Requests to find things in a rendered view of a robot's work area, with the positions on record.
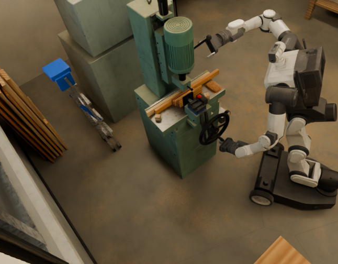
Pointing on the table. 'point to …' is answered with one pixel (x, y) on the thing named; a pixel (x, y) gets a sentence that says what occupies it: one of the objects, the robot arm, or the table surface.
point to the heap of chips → (213, 87)
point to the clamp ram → (188, 98)
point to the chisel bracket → (181, 82)
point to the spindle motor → (179, 44)
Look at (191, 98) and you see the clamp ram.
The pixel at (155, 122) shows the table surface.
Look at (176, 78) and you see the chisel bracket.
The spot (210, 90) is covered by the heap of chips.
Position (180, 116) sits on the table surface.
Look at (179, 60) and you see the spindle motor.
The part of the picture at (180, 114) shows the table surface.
